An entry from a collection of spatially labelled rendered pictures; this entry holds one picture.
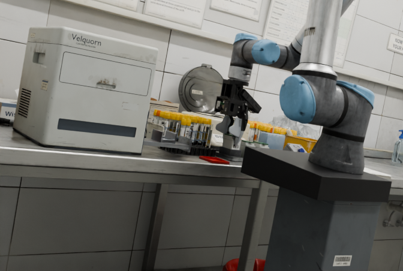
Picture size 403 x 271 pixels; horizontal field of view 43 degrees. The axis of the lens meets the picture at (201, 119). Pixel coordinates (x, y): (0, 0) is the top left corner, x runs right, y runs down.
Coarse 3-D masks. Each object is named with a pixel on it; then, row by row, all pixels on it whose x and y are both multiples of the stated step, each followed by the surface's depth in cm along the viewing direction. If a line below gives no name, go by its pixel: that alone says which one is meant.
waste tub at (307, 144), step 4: (288, 136) 194; (292, 136) 193; (296, 136) 199; (288, 140) 194; (292, 140) 193; (296, 140) 191; (300, 140) 189; (304, 140) 187; (308, 140) 185; (312, 140) 201; (316, 140) 200; (284, 144) 196; (300, 144) 189; (304, 144) 187; (308, 144) 185; (312, 144) 186; (304, 148) 187; (308, 148) 185; (308, 152) 186
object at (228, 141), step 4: (224, 136) 170; (228, 136) 169; (224, 140) 170; (228, 140) 168; (232, 140) 167; (240, 140) 169; (224, 144) 170; (228, 144) 168; (232, 144) 167; (228, 148) 168; (232, 148) 167; (236, 148) 169
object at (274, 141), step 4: (260, 132) 184; (260, 136) 184; (264, 136) 183; (268, 136) 182; (272, 136) 184; (276, 136) 185; (280, 136) 187; (284, 136) 188; (260, 140) 184; (264, 140) 183; (268, 140) 182; (272, 140) 184; (276, 140) 186; (280, 140) 187; (284, 140) 189; (268, 144) 183; (272, 144) 184; (276, 144) 186; (280, 144) 187; (272, 148) 185; (276, 148) 186; (280, 148) 188
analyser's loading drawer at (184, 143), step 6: (156, 132) 149; (162, 132) 146; (168, 132) 152; (150, 138) 151; (156, 138) 148; (162, 138) 146; (168, 138) 152; (174, 138) 149; (180, 138) 156; (186, 138) 153; (144, 144) 143; (150, 144) 144; (156, 144) 145; (162, 144) 146; (168, 144) 147; (174, 144) 148; (180, 144) 149; (186, 144) 152; (186, 150) 153
